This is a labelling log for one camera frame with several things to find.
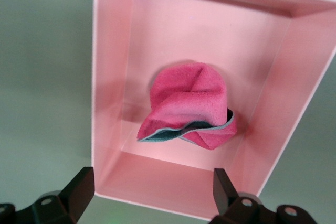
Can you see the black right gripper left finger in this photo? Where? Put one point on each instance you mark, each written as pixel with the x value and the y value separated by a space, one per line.
pixel 65 208

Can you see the pink cloth with grey backing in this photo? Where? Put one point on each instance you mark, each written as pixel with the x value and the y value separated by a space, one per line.
pixel 189 98

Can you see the pink plastic bin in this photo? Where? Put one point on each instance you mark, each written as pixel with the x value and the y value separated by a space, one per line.
pixel 183 37

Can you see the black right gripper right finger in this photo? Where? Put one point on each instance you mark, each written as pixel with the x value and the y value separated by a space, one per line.
pixel 236 211

